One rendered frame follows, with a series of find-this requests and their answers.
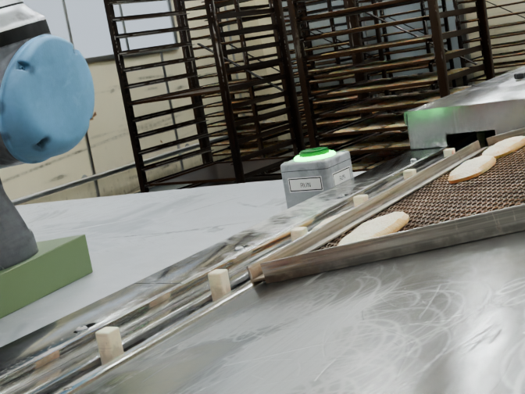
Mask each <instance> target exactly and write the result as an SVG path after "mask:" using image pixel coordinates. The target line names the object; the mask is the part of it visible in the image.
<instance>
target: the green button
mask: <svg viewBox="0 0 525 394"><path fill-rule="evenodd" d="M329 152H330V150H329V148H328V147H317V148H312V149H305V150H302V151H301V152H300V153H299V157H310V156H319V155H323V154H326V153H329Z"/></svg>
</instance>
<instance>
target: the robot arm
mask: <svg viewBox="0 0 525 394"><path fill-rule="evenodd" d="M94 107H95V90H94V84H93V80H92V76H91V71H90V69H89V67H88V64H87V62H86V60H85V58H84V57H83V56H82V54H81V53H80V51H79V50H77V49H73V44H72V43H71V42H69V41H67V40H66V39H64V38H61V37H57V36H55V35H52V34H51V32H50V30H49V27H48V23H47V21H46V19H45V16H43V15H41V14H40V13H37V12H35V11H34V10H33V9H30V8H28V7H27V6H26V5H25V4H24V3H23V0H0V169H2V168H6V167H14V166H17V165H21V164H25V163H29V164H33V163H41V162H44V161H45V160H47V159H49V158H51V157H53V156H58V155H62V154H63V153H66V152H68V151H70V150H71V149H73V148H74V147H75V146H76V145H77V144H78V143H79V142H80V141H81V140H82V138H83V137H84V136H85V134H86V133H87V131H88V128H89V121H90V119H91V118H92V117H93V112H94ZM37 253H38V246H37V243H36V240H35V237H34V233H33V232H32V230H31V229H30V228H28V227H27V225H26V223H25V222H24V220H23V218H22V217H21V216H20V213H19V212H18V210H17V209H16V207H15V206H14V205H13V203H12V201H11V200H10V199H9V197H8V196H7V194H6V193H5V190H4V188H3V185H2V181H1V178H0V270H4V269H6V268H9V267H12V266H14V265H17V264H18V263H21V262H23V261H25V260H28V259H29V258H31V257H32V256H34V255H35V254H37Z"/></svg>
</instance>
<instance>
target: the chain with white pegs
mask: <svg viewBox="0 0 525 394"><path fill-rule="evenodd" d="M487 137H488V133H487V131H479V132H477V140H478V141H479V143H480V147H483V146H485V145H486V144H487V143H488V142H487V139H486V138H487ZM443 153H444V158H445V157H447V156H450V155H451V154H453V153H455V148H450V149H445V150H443ZM415 174H416V169H407V170H404V171H403V176H404V180H406V179H407V178H409V177H411V176H413V175H415ZM353 200H354V205H355V207H357V206H358V205H360V204H362V203H364V202H365V201H367V200H369V199H368V195H357V196H355V197H354V198H353ZM307 232H308V230H307V227H295V228H294V229H292V230H291V240H292V241H294V240H296V239H297V238H300V237H302V236H303V235H305V234H307ZM208 277H209V285H210V289H211V293H212V301H214V300H216V299H218V298H219V297H221V296H224V295H225V294H227V293H228V292H230V291H231V289H230V281H229V276H228V272H227V269H215V270H213V271H211V272H209V273H208ZM95 335H96V339H97V343H98V350H99V354H100V358H101V362H102V365H103V364H105V363H106V362H108V361H110V360H111V359H113V358H115V357H117V356H119V355H120V354H122V353H124V351H123V345H122V341H121V337H120V330H119V328H118V327H105V328H103V329H101V330H99V331H97V332H95Z"/></svg>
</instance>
